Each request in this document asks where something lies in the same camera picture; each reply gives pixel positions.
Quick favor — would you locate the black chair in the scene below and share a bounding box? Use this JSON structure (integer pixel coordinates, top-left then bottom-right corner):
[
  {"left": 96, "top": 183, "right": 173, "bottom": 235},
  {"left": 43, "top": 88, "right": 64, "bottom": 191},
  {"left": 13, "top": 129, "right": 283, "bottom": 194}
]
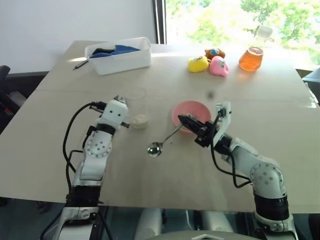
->
[{"left": 0, "top": 65, "right": 29, "bottom": 116}]

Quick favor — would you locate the blue cloth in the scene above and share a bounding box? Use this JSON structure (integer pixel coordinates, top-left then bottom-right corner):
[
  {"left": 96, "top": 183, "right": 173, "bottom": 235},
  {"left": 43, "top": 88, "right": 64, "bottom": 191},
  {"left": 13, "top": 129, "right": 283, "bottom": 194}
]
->
[{"left": 90, "top": 44, "right": 141, "bottom": 59}]

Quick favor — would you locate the glass flask with orange liquid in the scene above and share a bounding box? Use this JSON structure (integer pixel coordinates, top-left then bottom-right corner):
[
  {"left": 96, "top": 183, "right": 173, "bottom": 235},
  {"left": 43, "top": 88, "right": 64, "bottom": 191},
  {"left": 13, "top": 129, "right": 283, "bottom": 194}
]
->
[{"left": 238, "top": 25, "right": 274, "bottom": 72}]

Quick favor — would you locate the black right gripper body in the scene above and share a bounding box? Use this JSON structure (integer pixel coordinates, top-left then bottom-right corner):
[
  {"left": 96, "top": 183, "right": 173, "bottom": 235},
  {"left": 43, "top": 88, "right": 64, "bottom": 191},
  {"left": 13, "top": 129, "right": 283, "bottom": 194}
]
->
[{"left": 194, "top": 120, "right": 217, "bottom": 149}]

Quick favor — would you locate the dark furniture piece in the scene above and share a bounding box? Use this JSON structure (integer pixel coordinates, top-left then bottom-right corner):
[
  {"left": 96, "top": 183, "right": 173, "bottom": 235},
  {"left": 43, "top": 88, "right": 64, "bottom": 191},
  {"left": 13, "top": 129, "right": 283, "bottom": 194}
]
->
[{"left": 300, "top": 69, "right": 320, "bottom": 107}]

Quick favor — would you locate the yellow plush toy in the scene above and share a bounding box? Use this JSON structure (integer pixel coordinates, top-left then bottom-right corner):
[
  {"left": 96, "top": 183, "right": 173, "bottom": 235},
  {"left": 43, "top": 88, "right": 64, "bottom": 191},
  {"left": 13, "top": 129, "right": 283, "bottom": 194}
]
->
[{"left": 187, "top": 55, "right": 210, "bottom": 74}]

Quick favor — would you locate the pink bowl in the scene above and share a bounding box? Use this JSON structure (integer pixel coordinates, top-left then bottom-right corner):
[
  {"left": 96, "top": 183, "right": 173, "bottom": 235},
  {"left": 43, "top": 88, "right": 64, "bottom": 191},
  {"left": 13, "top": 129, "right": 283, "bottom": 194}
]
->
[{"left": 171, "top": 100, "right": 212, "bottom": 134}]

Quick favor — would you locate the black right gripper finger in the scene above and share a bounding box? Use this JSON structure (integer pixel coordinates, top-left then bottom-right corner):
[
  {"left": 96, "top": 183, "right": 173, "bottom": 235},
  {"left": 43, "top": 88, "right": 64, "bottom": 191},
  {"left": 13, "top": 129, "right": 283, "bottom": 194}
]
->
[
  {"left": 177, "top": 114, "right": 208, "bottom": 130},
  {"left": 179, "top": 119, "right": 201, "bottom": 137}
]

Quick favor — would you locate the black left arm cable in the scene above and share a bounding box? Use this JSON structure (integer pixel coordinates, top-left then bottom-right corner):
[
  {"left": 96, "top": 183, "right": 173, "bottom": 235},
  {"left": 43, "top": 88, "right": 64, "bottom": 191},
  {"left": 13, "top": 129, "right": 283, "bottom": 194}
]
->
[{"left": 62, "top": 100, "right": 109, "bottom": 193}]

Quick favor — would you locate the black window frame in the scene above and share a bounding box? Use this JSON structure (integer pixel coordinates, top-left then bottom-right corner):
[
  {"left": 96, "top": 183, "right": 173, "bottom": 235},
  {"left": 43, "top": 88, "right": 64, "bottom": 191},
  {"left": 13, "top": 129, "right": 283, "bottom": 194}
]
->
[{"left": 152, "top": 0, "right": 168, "bottom": 46}]

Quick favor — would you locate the pale oatmeal heap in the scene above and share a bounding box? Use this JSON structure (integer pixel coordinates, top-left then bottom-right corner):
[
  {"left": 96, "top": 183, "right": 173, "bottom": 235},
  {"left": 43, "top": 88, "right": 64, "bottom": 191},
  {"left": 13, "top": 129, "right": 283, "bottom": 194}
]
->
[{"left": 130, "top": 113, "right": 151, "bottom": 129}]

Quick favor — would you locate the dark pen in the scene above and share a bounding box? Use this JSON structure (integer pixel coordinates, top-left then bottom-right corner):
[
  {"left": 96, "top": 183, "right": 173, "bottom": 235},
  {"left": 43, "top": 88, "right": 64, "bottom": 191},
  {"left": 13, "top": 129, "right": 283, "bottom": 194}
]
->
[{"left": 72, "top": 58, "right": 90, "bottom": 71}]

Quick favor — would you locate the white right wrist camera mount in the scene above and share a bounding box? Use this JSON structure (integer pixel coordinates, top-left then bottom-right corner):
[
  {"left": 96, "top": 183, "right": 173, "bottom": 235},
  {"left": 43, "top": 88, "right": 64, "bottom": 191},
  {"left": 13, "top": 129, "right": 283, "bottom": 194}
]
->
[{"left": 211, "top": 101, "right": 232, "bottom": 144}]

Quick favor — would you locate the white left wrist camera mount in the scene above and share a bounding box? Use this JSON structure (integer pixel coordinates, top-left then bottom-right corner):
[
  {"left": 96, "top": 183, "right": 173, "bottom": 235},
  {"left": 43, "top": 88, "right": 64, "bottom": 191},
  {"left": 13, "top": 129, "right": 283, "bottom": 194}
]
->
[{"left": 100, "top": 99, "right": 129, "bottom": 129}]

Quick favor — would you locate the shiny metal spoon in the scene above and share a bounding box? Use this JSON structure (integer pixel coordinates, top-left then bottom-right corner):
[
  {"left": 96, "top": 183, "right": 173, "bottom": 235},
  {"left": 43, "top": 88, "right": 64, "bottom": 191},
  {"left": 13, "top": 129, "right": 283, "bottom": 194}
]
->
[{"left": 146, "top": 124, "right": 185, "bottom": 158}]

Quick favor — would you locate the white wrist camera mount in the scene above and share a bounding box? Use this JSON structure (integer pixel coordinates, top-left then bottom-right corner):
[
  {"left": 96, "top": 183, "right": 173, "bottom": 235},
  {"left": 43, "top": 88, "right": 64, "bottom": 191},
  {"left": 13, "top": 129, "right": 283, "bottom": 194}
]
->
[
  {"left": 100, "top": 99, "right": 129, "bottom": 129},
  {"left": 211, "top": 101, "right": 232, "bottom": 144}
]

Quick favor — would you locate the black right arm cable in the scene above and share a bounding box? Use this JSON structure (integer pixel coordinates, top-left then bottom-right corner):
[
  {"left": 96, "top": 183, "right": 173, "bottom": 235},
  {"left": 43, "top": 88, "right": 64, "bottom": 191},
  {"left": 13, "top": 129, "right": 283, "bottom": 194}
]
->
[{"left": 209, "top": 109, "right": 255, "bottom": 189}]

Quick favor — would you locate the pink plush toy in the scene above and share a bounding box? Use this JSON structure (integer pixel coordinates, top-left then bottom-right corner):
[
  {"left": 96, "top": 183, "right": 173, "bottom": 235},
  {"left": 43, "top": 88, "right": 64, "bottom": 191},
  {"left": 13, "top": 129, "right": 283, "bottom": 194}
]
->
[{"left": 209, "top": 55, "right": 231, "bottom": 77}]

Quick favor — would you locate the dark grey robot chest plate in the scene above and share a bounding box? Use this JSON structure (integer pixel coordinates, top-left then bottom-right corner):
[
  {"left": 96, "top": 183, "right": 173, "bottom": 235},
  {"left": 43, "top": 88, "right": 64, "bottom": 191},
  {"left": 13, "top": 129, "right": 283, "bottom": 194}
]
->
[{"left": 152, "top": 229, "right": 253, "bottom": 240}]

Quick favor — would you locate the brown plush toy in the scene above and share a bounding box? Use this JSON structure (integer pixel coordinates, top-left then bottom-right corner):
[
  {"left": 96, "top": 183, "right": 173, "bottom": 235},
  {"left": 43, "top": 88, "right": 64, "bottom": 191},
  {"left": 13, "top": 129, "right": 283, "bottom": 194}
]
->
[{"left": 204, "top": 47, "right": 226, "bottom": 61}]

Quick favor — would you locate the black cloth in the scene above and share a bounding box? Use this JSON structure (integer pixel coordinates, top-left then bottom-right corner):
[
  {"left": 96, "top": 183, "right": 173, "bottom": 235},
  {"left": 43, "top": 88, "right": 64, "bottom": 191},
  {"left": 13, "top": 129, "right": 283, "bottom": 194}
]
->
[{"left": 91, "top": 47, "right": 116, "bottom": 56}]

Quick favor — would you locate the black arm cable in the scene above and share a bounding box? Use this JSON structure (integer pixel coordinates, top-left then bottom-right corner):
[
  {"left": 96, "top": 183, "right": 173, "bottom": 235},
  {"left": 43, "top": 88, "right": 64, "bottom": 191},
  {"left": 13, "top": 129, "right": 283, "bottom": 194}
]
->
[
  {"left": 209, "top": 109, "right": 255, "bottom": 189},
  {"left": 62, "top": 100, "right": 109, "bottom": 193}
]

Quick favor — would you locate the clear glass mug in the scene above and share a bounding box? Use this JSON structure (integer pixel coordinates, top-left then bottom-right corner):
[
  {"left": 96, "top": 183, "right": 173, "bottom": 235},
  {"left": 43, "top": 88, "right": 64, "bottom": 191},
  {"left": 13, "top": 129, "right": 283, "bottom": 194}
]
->
[{"left": 125, "top": 86, "right": 152, "bottom": 130}]

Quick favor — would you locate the white plastic bin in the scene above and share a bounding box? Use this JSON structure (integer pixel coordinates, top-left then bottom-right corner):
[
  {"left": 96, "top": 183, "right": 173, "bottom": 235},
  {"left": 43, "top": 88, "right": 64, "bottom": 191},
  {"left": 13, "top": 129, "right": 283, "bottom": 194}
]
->
[{"left": 84, "top": 36, "right": 153, "bottom": 76}]

